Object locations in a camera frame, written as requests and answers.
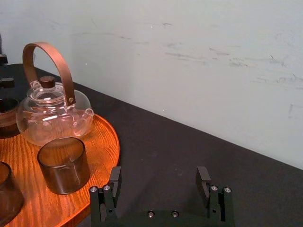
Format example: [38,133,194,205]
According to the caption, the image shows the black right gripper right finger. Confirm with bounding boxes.
[196,166,234,223]

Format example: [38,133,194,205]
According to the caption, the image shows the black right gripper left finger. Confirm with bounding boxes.
[89,166,122,223]

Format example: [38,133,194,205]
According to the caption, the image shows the round orange wooden tray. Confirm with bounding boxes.
[0,113,121,227]

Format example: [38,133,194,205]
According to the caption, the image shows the brown smoked glass cup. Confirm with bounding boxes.
[0,161,25,227]
[37,136,91,195]
[0,97,21,139]

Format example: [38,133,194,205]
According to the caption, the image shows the black table cloth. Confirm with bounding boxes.
[0,63,303,227]

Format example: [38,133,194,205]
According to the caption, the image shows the glass teapot lid, dark knob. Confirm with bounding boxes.
[26,76,66,107]

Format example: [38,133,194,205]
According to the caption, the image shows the glass teapot with brown handle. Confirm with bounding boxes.
[16,42,94,147]

